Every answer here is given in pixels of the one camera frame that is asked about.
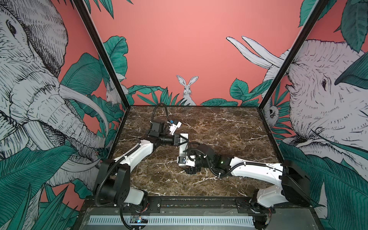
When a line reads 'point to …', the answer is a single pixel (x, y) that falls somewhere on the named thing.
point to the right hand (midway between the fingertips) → (182, 158)
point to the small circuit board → (139, 219)
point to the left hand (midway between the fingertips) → (187, 139)
